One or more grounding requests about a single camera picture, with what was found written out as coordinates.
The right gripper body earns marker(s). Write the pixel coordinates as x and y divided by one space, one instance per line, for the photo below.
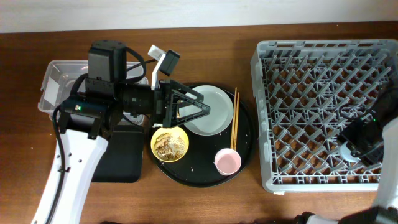
355 143

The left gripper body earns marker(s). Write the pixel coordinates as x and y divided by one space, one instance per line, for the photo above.
160 103

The blue cup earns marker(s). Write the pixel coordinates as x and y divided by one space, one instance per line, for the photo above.
345 153

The yellow bowl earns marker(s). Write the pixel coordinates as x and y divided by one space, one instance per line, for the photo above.
176 131

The pale green plate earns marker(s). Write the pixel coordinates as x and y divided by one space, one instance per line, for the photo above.
221 112

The food scraps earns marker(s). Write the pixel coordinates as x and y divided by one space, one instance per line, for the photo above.
169 147

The pink cup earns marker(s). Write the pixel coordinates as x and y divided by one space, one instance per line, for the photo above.
227 161

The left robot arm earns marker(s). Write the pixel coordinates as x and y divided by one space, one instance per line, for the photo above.
84 124

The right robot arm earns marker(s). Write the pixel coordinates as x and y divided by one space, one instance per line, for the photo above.
384 208

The grey dishwasher rack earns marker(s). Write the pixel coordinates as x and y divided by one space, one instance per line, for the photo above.
306 91

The round black tray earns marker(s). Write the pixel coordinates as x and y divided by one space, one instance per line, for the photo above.
197 167

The black rectangular tray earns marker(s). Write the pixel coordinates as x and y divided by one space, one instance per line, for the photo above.
122 161

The clear plastic bin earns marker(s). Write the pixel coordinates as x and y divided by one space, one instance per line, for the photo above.
59 78

